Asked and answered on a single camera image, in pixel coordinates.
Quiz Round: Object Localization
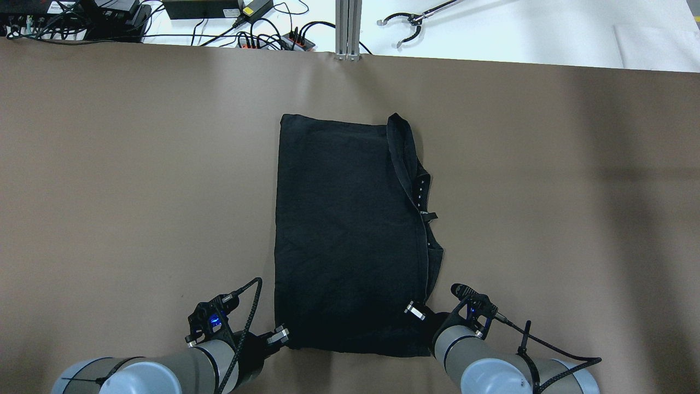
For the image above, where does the black graphic t-shirt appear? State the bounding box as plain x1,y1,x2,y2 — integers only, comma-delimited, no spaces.
273,114,444,357

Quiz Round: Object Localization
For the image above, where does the black power adapter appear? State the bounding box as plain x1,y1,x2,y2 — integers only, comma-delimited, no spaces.
232,0,273,29

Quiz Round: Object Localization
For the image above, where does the red black usb hub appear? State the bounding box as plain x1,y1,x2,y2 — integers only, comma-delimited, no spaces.
229,32,317,52

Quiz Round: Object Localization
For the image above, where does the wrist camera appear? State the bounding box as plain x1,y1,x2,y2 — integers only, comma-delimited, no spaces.
451,283,498,339
185,293,240,347

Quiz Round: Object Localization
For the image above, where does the black flat box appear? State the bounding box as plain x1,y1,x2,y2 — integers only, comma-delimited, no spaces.
161,1,245,20

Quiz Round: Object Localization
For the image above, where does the grabber reacher tool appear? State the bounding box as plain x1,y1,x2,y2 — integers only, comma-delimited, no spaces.
376,1,463,49

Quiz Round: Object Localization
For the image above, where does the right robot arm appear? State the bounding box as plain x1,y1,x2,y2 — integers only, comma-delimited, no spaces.
404,295,600,393

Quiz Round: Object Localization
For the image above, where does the aluminium frame post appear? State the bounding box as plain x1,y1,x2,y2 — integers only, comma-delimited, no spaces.
335,0,362,62

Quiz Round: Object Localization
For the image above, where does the white paper sheet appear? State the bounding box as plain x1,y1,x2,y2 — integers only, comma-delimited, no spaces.
614,24,699,74

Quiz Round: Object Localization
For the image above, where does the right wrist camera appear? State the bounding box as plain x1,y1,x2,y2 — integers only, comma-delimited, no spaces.
451,283,498,339

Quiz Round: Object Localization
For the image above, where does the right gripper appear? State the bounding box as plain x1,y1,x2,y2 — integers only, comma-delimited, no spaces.
405,301,450,343

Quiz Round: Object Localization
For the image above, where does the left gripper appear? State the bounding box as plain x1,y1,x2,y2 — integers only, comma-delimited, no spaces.
236,325,289,381

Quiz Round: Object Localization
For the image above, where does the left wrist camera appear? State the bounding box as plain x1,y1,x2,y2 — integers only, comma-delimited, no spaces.
185,293,240,347

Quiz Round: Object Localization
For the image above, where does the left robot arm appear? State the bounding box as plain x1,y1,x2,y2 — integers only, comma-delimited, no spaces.
51,325,289,393

